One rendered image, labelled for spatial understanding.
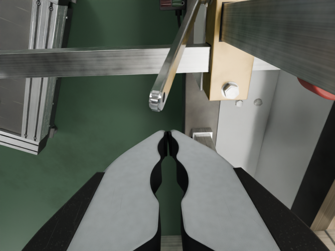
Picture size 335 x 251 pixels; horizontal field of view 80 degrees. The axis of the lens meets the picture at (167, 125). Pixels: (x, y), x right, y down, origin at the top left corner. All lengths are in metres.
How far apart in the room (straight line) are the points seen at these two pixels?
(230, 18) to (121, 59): 0.13
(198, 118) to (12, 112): 0.98
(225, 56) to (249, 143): 0.43
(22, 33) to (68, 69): 0.79
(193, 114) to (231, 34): 0.28
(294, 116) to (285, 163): 0.12
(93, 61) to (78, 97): 1.03
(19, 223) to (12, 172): 0.59
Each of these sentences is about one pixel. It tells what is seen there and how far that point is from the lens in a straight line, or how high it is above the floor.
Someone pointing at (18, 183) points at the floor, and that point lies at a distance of 1.91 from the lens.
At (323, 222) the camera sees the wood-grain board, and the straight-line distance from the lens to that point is 0.48.
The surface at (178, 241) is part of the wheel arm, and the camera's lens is 0.33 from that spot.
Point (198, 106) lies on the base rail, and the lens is 0.45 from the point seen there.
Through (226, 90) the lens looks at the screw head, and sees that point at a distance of 0.25.
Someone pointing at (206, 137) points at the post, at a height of 0.73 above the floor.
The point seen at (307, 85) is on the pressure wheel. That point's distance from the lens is 0.28.
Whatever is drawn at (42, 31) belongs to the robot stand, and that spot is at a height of 0.23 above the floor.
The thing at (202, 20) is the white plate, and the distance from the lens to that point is 0.32.
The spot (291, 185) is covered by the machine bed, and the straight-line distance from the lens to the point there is 0.56.
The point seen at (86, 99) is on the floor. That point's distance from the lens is 1.28.
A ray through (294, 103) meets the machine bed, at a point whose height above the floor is 0.71.
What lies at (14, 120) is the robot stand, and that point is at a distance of 1.26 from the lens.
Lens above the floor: 1.11
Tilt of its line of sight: 61 degrees down
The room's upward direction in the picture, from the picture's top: 178 degrees clockwise
